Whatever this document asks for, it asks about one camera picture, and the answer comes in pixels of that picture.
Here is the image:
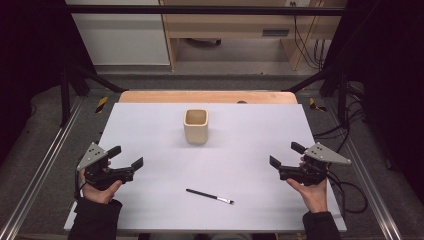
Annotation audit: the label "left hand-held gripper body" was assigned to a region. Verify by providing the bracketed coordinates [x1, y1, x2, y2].
[76, 142, 135, 192]

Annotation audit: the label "aluminium floor rail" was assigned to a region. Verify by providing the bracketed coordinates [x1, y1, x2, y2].
[0, 95, 86, 240]
[323, 98, 405, 240]

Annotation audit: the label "light wooden desk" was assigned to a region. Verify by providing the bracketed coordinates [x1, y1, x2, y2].
[159, 0, 348, 72]

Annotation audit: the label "hanging black cables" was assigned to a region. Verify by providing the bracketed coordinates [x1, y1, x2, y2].
[289, 1, 327, 71]

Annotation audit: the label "grey desk label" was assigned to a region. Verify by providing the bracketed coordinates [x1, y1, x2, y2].
[261, 28, 291, 37]

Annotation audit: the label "black curtain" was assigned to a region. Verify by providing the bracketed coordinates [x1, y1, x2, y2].
[0, 0, 96, 164]
[324, 0, 424, 194]

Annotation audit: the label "yellow-handled tool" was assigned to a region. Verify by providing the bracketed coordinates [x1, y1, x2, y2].
[95, 96, 110, 114]
[308, 97, 328, 113]

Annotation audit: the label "yellow-handled tool left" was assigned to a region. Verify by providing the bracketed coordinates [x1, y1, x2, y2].
[95, 96, 110, 114]

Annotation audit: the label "beige square cup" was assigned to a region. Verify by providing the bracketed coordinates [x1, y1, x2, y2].
[182, 108, 210, 146]

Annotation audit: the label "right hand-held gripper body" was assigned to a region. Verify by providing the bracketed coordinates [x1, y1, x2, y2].
[278, 141, 352, 187]

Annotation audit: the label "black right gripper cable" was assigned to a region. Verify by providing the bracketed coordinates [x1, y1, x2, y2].
[325, 169, 370, 215]

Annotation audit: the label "person's right hand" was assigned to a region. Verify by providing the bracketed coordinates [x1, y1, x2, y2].
[286, 157, 330, 215]

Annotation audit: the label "white table mat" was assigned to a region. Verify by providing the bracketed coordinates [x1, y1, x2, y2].
[63, 102, 348, 233]

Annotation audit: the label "wooden table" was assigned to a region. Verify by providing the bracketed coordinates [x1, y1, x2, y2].
[118, 90, 299, 105]

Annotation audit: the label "black metal stand strut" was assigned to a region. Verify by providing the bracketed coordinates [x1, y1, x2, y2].
[59, 63, 129, 128]
[286, 64, 349, 126]

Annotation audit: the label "yellow-handled tool right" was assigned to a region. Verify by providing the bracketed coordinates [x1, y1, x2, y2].
[308, 97, 328, 113]

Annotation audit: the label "black pen with silver tip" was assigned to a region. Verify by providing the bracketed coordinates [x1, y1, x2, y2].
[185, 188, 236, 206]

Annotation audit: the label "black floor cables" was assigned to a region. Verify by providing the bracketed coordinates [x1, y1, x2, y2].
[312, 81, 368, 153]

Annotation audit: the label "person's left hand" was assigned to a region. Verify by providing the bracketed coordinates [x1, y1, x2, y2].
[79, 160, 124, 205]

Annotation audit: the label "black horizontal frame bar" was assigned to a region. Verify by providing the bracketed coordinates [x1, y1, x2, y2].
[65, 4, 347, 17]

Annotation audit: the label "white cabinet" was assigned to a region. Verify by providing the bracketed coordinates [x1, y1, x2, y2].
[65, 0, 171, 67]

